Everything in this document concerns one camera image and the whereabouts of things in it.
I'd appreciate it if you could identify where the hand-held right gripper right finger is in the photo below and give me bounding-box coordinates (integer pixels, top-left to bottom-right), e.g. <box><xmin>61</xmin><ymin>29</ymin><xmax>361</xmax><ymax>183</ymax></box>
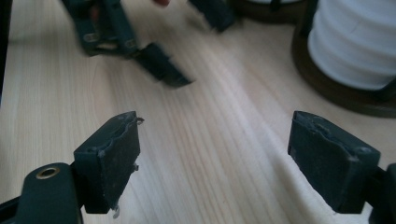
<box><xmin>287</xmin><ymin>110</ymin><xmax>381</xmax><ymax>215</ymax></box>

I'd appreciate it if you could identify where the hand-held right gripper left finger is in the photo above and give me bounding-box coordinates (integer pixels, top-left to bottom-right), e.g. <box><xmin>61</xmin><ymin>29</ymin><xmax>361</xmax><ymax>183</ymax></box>
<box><xmin>73</xmin><ymin>110</ymin><xmax>145</xmax><ymax>218</ymax></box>

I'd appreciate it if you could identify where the stack of white paper cups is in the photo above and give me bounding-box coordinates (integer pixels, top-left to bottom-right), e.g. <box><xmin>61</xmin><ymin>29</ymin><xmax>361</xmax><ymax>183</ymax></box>
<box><xmin>307</xmin><ymin>0</ymin><xmax>396</xmax><ymax>91</ymax></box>

